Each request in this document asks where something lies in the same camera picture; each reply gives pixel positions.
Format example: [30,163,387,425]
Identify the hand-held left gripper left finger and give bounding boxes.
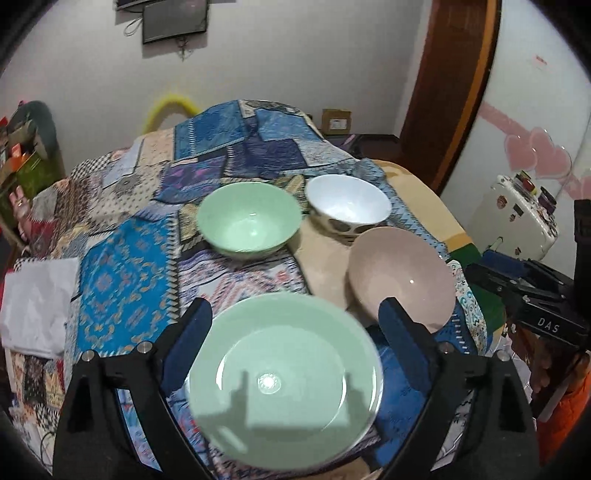
[53,298,218,480]

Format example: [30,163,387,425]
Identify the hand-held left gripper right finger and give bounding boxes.
[378,296,541,480]

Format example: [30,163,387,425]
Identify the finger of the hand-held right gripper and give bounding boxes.
[481,250,575,301]
[463,262,546,305]

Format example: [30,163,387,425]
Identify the pink bowl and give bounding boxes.
[347,226,457,333]

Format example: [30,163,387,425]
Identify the green plate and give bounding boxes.
[187,295,384,472]

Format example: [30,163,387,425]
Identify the green bowl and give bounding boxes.
[197,182,303,260]

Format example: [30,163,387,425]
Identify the white dotted bowl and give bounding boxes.
[306,174,392,237]

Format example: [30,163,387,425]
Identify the person's right hand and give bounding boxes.
[510,323,557,409]

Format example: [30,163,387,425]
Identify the white rounded case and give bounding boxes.
[470,174,560,260]

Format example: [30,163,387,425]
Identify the patchwork printed blanket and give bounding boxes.
[9,99,490,480]

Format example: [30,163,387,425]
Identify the white folded cloth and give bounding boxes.
[0,257,81,358]

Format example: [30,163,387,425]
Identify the white sliding wardrobe door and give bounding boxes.
[438,0,591,278]

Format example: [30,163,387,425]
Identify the wooden room door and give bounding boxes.
[397,0,502,195]

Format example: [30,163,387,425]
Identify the pink rabbit toy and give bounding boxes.
[9,185,35,241]

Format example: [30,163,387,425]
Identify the cardboard box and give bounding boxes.
[322,108,352,136]

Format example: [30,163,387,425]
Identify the yellow foam tube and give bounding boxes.
[143,92,199,134]

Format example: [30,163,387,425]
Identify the small black wall monitor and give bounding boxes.
[142,0,208,44]

